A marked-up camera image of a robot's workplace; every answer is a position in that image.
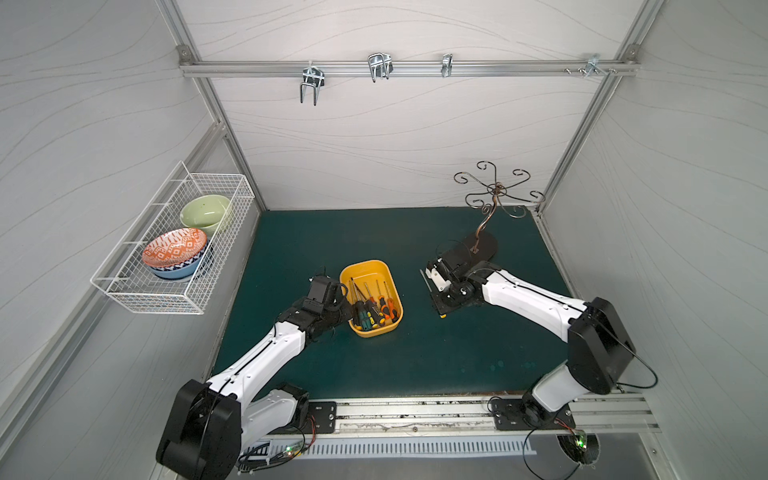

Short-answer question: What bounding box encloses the black yellow handle screwdriver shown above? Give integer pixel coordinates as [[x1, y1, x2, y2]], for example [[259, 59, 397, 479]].
[[350, 280, 369, 331]]

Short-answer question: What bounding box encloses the yellow plastic storage box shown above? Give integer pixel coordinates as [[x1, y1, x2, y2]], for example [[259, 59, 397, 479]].
[[339, 260, 404, 338]]

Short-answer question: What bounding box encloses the black yellow dotted screwdriver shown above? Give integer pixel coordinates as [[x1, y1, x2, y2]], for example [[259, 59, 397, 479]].
[[366, 297, 384, 330]]

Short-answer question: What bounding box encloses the orange black grip screwdriver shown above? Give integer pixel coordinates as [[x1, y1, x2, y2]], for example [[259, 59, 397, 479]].
[[384, 281, 400, 323]]

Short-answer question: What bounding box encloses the green handle screwdriver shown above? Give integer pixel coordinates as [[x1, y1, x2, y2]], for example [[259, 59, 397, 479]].
[[352, 282, 375, 331]]

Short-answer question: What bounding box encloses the yellow handle small screwdriver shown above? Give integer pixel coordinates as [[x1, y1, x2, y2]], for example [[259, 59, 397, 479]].
[[420, 270, 447, 319]]

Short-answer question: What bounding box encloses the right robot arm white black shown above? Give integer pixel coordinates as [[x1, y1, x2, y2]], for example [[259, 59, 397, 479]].
[[421, 244, 635, 425]]

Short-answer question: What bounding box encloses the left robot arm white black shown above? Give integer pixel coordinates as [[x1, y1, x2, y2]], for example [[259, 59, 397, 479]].
[[155, 275, 353, 479]]

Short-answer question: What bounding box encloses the brown metal jewelry stand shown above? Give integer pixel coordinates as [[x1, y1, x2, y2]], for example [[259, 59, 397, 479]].
[[453, 160, 546, 265]]

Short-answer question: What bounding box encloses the green table mat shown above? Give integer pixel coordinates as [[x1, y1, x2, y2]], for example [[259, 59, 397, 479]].
[[214, 207, 567, 398]]

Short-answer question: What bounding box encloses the white vent grille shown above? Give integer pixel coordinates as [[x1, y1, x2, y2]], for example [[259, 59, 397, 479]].
[[245, 436, 538, 462]]

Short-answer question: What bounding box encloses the green ceramic bowl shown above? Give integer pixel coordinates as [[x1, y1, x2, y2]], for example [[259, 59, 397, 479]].
[[179, 194, 234, 238]]

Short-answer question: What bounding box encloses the blue bowl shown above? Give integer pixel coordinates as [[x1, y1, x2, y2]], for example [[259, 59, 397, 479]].
[[146, 246, 208, 280]]

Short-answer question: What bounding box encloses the orange patterned bowl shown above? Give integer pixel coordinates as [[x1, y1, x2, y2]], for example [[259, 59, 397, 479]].
[[141, 227, 208, 268]]

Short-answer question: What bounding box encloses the small metal hook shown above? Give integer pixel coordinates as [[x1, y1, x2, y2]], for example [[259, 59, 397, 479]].
[[441, 53, 453, 78]]

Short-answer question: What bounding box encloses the metal double hook middle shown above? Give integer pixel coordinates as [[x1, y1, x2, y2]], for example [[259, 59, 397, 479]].
[[367, 52, 394, 83]]

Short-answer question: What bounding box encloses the metal double hook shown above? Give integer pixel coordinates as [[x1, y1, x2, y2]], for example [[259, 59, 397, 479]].
[[299, 65, 325, 106], [367, 52, 394, 83]]

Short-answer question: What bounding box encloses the metal double hook left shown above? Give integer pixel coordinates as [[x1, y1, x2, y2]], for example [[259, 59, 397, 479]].
[[299, 65, 325, 106]]

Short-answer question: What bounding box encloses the metal hook right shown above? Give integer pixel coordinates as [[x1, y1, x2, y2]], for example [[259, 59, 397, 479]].
[[564, 54, 618, 78]]

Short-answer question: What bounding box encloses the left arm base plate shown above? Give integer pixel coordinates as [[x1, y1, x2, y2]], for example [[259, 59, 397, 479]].
[[301, 401, 338, 435]]

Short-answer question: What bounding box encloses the black cable right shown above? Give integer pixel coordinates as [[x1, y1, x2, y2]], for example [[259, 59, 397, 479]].
[[485, 392, 601, 480]]

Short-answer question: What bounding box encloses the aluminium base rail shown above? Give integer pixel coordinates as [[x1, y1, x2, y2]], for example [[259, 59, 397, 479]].
[[167, 392, 661, 444]]

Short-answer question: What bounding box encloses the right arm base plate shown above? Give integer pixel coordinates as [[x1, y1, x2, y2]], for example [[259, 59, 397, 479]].
[[486, 396, 576, 431]]

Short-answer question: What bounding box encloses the white wire wall basket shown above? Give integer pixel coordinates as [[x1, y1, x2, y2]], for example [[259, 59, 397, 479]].
[[91, 163, 254, 315]]

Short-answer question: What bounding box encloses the black cable bundle left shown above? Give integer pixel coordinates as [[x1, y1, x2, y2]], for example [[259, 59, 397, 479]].
[[236, 413, 319, 475]]

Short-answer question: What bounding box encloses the aluminium cross rail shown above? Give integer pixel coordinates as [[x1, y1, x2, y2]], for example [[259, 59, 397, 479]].
[[180, 59, 641, 80]]

